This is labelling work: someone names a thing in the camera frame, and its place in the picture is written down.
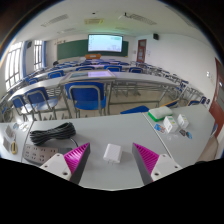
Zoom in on green blackboard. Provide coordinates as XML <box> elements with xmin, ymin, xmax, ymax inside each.
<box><xmin>56</xmin><ymin>39</ymin><xmax>129</xmax><ymax>62</ymax></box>

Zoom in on lit projection screen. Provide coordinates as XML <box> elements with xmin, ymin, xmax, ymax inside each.
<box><xmin>87</xmin><ymin>33</ymin><xmax>124</xmax><ymax>54</ymax></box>

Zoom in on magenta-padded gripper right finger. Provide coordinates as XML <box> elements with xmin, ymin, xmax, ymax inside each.
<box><xmin>130</xmin><ymin>142</ymin><xmax>183</xmax><ymax>186</ymax></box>

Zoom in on blue curtain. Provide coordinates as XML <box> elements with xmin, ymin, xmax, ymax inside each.
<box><xmin>41</xmin><ymin>40</ymin><xmax>48</xmax><ymax>69</ymax></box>
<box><xmin>21</xmin><ymin>40</ymin><xmax>28</xmax><ymax>79</ymax></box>

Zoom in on white block charger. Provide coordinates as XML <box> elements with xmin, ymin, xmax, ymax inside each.
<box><xmin>102</xmin><ymin>143</ymin><xmax>123</xmax><ymax>165</ymax></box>

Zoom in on grey classroom desks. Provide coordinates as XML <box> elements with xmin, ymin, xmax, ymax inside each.
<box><xmin>0</xmin><ymin>59</ymin><xmax>201</xmax><ymax>123</ymax></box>

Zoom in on large bright window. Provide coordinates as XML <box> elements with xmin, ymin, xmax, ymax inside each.
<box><xmin>3</xmin><ymin>41</ymin><xmax>23</xmax><ymax>92</ymax></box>

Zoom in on ceiling projector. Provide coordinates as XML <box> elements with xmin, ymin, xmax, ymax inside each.
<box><xmin>118</xmin><ymin>12</ymin><xmax>131</xmax><ymax>21</ymax></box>

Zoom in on green and white box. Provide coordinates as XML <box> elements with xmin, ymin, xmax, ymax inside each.
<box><xmin>147</xmin><ymin>105</ymin><xmax>174</xmax><ymax>122</ymax></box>

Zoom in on small dark cards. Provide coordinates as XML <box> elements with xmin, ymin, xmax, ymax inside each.
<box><xmin>179</xmin><ymin>129</ymin><xmax>193</xmax><ymax>140</ymax></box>

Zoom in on brown door with window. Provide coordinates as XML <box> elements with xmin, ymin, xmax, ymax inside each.
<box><xmin>136</xmin><ymin>39</ymin><xmax>147</xmax><ymax>64</ymax></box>

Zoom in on red-brown door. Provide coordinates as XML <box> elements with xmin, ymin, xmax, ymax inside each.
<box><xmin>209</xmin><ymin>58</ymin><xmax>224</xmax><ymax>139</ymax></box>

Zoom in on blue classroom chairs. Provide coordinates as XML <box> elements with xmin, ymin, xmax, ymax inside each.
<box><xmin>0</xmin><ymin>59</ymin><xmax>210</xmax><ymax>123</ymax></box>

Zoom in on coiled black cable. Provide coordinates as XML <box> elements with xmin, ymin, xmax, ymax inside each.
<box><xmin>29</xmin><ymin>121</ymin><xmax>80</xmax><ymax>148</ymax></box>

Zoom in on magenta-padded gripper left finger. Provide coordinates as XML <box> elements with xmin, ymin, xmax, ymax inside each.
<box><xmin>39</xmin><ymin>142</ymin><xmax>92</xmax><ymax>185</ymax></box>

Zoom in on small white printed box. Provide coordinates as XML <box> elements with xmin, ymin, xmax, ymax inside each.
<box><xmin>163</xmin><ymin>115</ymin><xmax>180</xmax><ymax>134</ymax></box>
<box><xmin>176</xmin><ymin>114</ymin><xmax>190</xmax><ymax>130</ymax></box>

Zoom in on narrow bright window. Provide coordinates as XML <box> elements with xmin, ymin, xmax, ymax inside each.
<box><xmin>33</xmin><ymin>39</ymin><xmax>43</xmax><ymax>72</ymax></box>

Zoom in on ceiling air conditioner vent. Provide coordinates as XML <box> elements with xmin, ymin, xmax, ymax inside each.
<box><xmin>83</xmin><ymin>18</ymin><xmax>104</xmax><ymax>25</ymax></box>

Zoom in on ceiling light panels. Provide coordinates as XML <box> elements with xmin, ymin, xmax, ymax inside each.
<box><xmin>40</xmin><ymin>3</ymin><xmax>198</xmax><ymax>30</ymax></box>

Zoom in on orange lectern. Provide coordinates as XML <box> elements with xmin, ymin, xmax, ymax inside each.
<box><xmin>84</xmin><ymin>53</ymin><xmax>102</xmax><ymax>60</ymax></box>

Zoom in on colourful sticker cards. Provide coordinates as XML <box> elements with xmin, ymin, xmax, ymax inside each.
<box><xmin>12</xmin><ymin>122</ymin><xmax>31</xmax><ymax>132</ymax></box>

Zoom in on blue card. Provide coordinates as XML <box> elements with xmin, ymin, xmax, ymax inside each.
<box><xmin>153</xmin><ymin>123</ymin><xmax>167</xmax><ymax>135</ymax></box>

